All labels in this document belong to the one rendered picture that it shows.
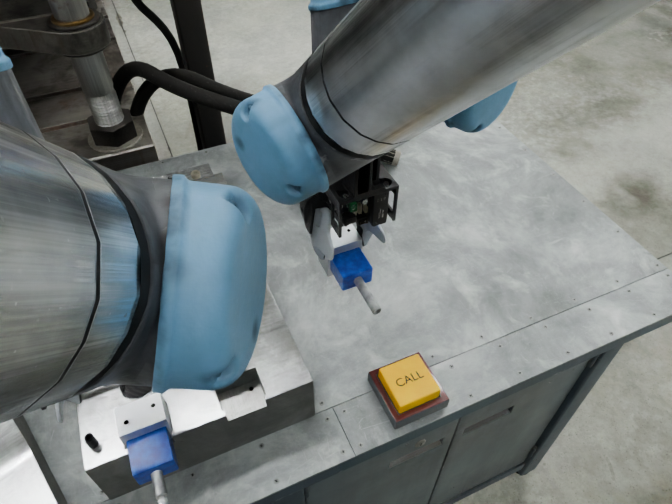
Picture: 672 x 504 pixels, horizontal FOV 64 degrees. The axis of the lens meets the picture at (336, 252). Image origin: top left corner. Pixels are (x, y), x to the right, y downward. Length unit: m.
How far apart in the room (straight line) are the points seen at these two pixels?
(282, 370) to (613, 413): 1.30
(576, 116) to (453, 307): 2.18
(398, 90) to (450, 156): 0.86
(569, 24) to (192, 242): 0.15
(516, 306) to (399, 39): 0.67
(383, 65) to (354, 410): 0.55
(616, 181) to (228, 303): 2.46
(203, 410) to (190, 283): 0.49
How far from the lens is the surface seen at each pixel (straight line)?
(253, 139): 0.34
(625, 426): 1.81
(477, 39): 0.22
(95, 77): 1.16
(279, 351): 0.67
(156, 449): 0.63
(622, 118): 3.02
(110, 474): 0.68
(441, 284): 0.87
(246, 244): 0.18
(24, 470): 0.73
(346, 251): 0.70
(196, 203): 0.18
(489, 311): 0.85
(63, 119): 1.37
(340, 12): 0.47
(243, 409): 0.67
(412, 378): 0.72
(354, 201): 0.56
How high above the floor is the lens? 1.46
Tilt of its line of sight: 47 degrees down
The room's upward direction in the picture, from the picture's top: straight up
